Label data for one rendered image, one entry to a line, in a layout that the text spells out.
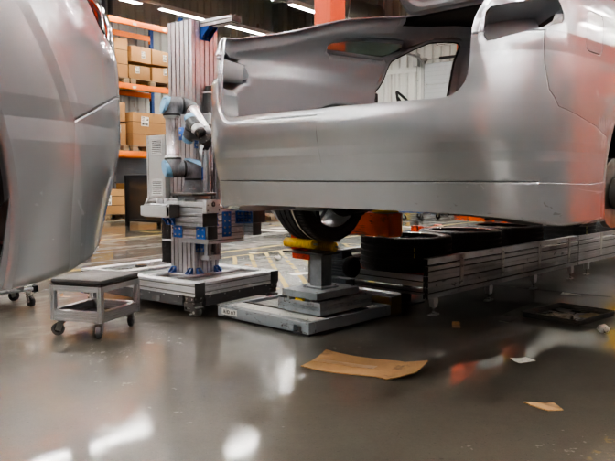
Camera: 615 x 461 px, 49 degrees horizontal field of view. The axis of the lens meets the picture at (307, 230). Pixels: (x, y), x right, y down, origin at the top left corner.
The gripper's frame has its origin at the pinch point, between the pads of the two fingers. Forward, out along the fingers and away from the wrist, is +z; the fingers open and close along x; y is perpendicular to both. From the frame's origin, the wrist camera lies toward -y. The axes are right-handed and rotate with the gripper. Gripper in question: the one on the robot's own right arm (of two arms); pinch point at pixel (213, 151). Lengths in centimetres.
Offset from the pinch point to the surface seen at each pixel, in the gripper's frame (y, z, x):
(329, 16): 23, -70, -125
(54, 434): -89, 145, 117
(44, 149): -240, 171, 52
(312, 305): 56, 95, -3
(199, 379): -27, 131, 69
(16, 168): -243, 174, 57
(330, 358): 7, 145, 10
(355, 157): -97, 115, -34
